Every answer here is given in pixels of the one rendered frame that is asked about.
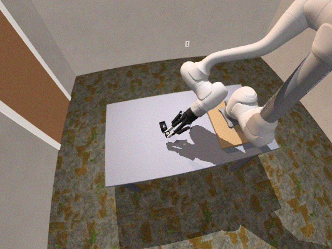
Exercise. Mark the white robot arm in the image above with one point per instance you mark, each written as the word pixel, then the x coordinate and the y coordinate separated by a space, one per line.
pixel 259 125

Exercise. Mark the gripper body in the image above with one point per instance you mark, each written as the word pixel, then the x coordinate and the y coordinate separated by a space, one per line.
pixel 189 116

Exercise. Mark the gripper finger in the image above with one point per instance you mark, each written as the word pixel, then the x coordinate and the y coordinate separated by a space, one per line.
pixel 177 120
pixel 179 130

